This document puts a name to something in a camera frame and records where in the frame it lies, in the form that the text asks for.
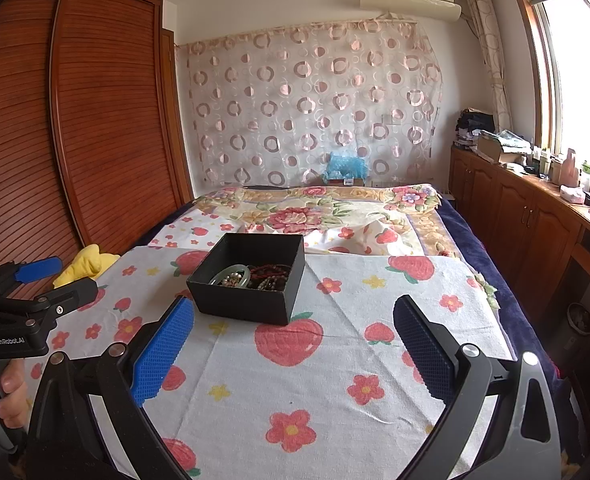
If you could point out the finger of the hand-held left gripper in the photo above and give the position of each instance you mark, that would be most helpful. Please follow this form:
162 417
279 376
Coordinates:
77 290
40 269

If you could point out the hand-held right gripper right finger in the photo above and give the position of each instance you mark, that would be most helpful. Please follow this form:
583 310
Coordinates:
425 355

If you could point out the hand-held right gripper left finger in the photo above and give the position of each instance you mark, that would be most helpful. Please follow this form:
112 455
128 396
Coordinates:
165 355

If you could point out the black jewelry box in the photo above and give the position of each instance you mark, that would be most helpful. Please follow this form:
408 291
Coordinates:
245 307

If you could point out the pale green jade bangle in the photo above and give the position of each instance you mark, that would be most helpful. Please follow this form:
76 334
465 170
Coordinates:
216 275

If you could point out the person's left hand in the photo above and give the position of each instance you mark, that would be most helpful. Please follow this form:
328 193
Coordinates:
14 395

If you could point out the yellow plush toy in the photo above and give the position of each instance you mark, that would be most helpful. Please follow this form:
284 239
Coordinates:
87 260

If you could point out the strawberry flower print blanket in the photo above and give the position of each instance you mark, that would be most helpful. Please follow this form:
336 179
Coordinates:
325 385

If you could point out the navy blue bed sheet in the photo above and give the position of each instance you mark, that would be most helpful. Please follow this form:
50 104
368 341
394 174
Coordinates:
485 260

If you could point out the wooden slatted wardrobe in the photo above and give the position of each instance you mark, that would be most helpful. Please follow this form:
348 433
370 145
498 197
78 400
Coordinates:
75 135

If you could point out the round waste bin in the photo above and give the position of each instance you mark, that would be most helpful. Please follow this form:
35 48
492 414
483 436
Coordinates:
582 317

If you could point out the wooden cabinet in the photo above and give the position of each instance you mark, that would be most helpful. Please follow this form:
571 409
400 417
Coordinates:
515 210

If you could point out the floral quilt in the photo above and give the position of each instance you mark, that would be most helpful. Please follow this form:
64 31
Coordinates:
295 220

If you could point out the small cardboard box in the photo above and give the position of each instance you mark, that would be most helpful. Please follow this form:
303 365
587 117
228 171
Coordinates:
345 181

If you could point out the blue plastic bag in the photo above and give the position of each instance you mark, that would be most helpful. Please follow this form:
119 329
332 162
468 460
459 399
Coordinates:
345 165

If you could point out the tissue pack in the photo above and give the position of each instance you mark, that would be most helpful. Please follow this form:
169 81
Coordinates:
572 194

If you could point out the open cardboard box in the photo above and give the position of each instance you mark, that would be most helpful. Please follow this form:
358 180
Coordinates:
500 147

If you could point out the pile of dark clothes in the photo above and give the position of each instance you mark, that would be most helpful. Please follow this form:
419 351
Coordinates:
472 125

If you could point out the pink bottle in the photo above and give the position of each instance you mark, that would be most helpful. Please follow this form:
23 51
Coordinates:
570 167

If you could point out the circle pattern sheer curtain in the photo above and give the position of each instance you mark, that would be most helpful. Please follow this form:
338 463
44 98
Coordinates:
300 110

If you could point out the beige patterned window curtain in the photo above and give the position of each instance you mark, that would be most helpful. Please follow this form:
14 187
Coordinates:
490 50

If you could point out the window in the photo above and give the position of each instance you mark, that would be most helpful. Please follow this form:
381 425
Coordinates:
575 60

